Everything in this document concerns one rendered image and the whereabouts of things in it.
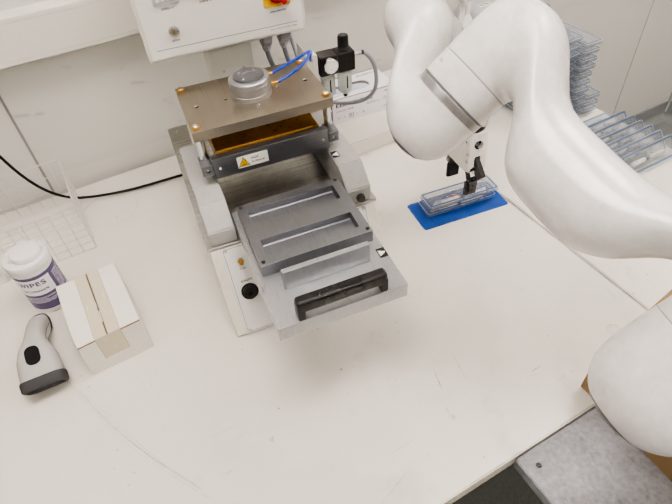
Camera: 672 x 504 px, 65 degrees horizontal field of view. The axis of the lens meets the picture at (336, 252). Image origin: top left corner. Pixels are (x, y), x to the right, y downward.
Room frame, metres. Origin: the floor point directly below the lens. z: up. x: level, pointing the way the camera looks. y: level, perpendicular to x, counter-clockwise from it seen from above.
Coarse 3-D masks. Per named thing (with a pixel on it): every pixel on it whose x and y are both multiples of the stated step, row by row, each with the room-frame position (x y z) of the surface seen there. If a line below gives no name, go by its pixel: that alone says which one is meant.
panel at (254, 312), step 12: (228, 252) 0.71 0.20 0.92; (240, 252) 0.71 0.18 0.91; (228, 264) 0.69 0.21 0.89; (240, 264) 0.69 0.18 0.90; (240, 276) 0.69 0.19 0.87; (252, 276) 0.69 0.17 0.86; (240, 288) 0.67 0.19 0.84; (240, 300) 0.66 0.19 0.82; (252, 300) 0.67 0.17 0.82; (240, 312) 0.65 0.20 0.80; (252, 312) 0.65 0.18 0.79; (264, 312) 0.66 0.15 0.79; (252, 324) 0.64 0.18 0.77; (264, 324) 0.65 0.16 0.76
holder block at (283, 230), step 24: (288, 192) 0.77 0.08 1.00; (312, 192) 0.77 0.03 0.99; (336, 192) 0.76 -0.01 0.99; (240, 216) 0.71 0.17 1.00; (264, 216) 0.73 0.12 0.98; (288, 216) 0.70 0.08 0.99; (312, 216) 0.70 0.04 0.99; (336, 216) 0.69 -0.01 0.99; (360, 216) 0.69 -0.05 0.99; (264, 240) 0.65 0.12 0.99; (288, 240) 0.66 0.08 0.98; (312, 240) 0.65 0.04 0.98; (336, 240) 0.63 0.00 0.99; (360, 240) 0.64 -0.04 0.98; (264, 264) 0.59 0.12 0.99; (288, 264) 0.60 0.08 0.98
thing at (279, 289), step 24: (240, 240) 0.71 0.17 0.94; (312, 264) 0.57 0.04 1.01; (336, 264) 0.58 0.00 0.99; (360, 264) 0.60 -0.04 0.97; (384, 264) 0.59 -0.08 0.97; (264, 288) 0.56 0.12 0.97; (288, 288) 0.55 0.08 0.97; (312, 288) 0.55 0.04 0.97; (288, 312) 0.51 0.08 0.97; (312, 312) 0.50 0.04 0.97; (336, 312) 0.51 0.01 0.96; (288, 336) 0.48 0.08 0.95
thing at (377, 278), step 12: (360, 276) 0.53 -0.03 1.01; (372, 276) 0.53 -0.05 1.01; (384, 276) 0.53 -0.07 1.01; (324, 288) 0.52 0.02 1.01; (336, 288) 0.51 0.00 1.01; (348, 288) 0.51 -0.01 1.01; (360, 288) 0.52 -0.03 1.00; (384, 288) 0.53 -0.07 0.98; (300, 300) 0.50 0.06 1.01; (312, 300) 0.50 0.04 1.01; (324, 300) 0.50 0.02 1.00; (336, 300) 0.51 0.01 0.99; (300, 312) 0.49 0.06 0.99
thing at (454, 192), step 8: (456, 184) 1.00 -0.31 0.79; (480, 184) 0.99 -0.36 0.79; (488, 184) 0.99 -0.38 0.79; (432, 192) 0.97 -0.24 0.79; (440, 192) 0.97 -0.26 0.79; (448, 192) 0.97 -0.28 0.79; (456, 192) 0.97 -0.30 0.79; (480, 192) 0.96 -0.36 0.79; (432, 200) 0.94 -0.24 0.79; (440, 200) 0.94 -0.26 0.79; (448, 200) 0.94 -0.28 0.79
